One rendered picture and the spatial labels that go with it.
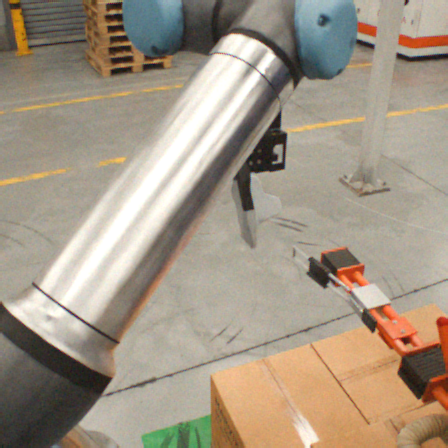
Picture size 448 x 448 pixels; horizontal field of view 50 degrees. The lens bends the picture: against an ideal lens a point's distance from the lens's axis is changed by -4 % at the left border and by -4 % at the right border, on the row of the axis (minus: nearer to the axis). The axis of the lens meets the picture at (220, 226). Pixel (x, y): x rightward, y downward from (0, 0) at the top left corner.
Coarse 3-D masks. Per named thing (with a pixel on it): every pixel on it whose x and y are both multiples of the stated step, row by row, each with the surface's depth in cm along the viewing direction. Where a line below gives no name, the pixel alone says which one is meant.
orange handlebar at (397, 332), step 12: (360, 276) 114; (372, 312) 104; (384, 312) 105; (384, 324) 100; (396, 324) 100; (408, 324) 100; (384, 336) 99; (396, 336) 97; (408, 336) 98; (396, 348) 96; (444, 396) 85
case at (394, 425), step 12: (420, 408) 111; (432, 408) 111; (444, 408) 111; (384, 420) 109; (396, 420) 109; (408, 420) 108; (348, 432) 106; (360, 432) 106; (372, 432) 106; (384, 432) 106; (396, 432) 106; (312, 444) 104; (324, 444) 104; (336, 444) 104; (348, 444) 104; (360, 444) 104; (372, 444) 104; (384, 444) 104; (432, 444) 103; (444, 444) 103
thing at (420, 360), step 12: (420, 348) 92; (432, 348) 93; (408, 360) 90; (420, 360) 91; (432, 360) 91; (408, 372) 91; (420, 372) 88; (432, 372) 88; (444, 372) 88; (408, 384) 90; (420, 384) 87; (432, 384) 85; (444, 384) 87; (420, 396) 88; (432, 396) 88
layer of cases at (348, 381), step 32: (384, 320) 193; (416, 320) 193; (288, 352) 180; (320, 352) 179; (352, 352) 179; (384, 352) 179; (224, 384) 167; (256, 384) 167; (288, 384) 167; (320, 384) 167; (352, 384) 167; (384, 384) 166; (224, 416) 164; (256, 416) 156; (288, 416) 156; (320, 416) 156; (352, 416) 156; (384, 416) 155
